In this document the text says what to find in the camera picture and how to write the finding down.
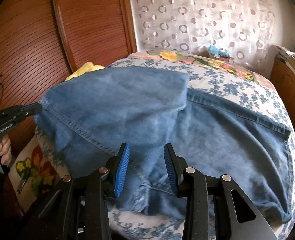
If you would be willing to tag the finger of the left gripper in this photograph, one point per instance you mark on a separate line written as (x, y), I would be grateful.
(31, 109)

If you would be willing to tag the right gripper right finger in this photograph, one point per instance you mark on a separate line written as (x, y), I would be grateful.
(236, 217)

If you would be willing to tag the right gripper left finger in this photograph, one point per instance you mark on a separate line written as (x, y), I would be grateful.
(78, 207)

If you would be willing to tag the blue denim jeans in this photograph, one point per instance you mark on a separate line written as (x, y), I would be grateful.
(88, 118)

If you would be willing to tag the person left hand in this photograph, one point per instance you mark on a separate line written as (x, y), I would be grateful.
(5, 150)

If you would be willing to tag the blue floral white quilt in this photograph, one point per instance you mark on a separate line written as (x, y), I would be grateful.
(134, 223)

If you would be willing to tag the pink floral blanket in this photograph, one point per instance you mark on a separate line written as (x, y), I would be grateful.
(35, 170)

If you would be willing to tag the wooden louvered wardrobe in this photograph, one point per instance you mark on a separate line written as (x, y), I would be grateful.
(44, 41)

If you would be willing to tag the wooden side cabinet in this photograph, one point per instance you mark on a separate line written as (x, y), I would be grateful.
(283, 79)

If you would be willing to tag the circle pattern sheer curtain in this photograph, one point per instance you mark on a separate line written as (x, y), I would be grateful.
(243, 28)

